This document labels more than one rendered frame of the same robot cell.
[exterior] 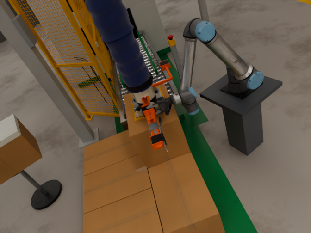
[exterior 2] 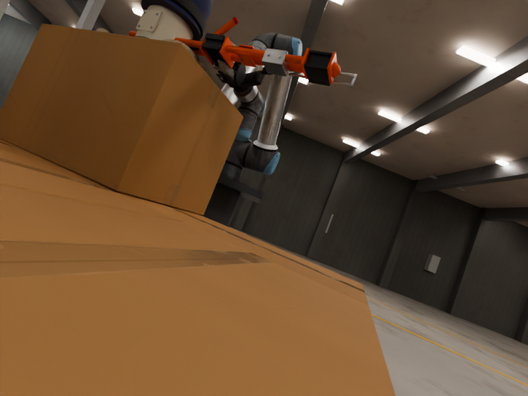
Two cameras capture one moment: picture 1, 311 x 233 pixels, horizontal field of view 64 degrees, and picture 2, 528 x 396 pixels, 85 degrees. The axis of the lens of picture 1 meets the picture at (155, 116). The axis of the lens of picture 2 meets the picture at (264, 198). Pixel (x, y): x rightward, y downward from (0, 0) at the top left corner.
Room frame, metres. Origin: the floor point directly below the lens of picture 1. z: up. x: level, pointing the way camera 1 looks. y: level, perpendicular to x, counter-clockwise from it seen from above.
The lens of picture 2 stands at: (0.92, 0.79, 0.61)
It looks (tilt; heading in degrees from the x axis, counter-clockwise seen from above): 4 degrees up; 288
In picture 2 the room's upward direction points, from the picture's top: 22 degrees clockwise
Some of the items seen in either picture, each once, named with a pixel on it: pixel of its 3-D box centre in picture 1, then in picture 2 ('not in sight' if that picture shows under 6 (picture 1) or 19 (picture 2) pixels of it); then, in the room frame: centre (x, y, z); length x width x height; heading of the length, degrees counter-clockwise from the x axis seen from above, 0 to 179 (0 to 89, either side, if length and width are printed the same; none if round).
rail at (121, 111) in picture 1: (116, 78); not in sight; (3.30, 0.30, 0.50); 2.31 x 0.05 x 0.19; 178
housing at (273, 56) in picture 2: (154, 128); (276, 62); (1.29, 0.04, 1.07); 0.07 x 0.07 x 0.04; 87
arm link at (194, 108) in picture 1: (190, 105); (240, 124); (1.49, -0.28, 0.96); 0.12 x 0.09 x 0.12; 7
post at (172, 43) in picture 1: (181, 75); not in sight; (2.68, -0.50, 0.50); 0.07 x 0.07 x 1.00; 88
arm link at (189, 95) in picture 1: (187, 95); (251, 100); (1.48, -0.28, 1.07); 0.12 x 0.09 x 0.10; 88
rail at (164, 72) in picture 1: (158, 61); not in sight; (3.28, -0.35, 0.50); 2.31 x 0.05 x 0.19; 178
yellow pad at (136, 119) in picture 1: (137, 106); not in sight; (1.76, 0.11, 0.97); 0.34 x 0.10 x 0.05; 177
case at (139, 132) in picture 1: (155, 122); (127, 124); (1.73, 0.02, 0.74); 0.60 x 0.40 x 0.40; 176
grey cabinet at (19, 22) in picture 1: (25, 31); not in sight; (2.90, 0.90, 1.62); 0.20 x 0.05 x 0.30; 178
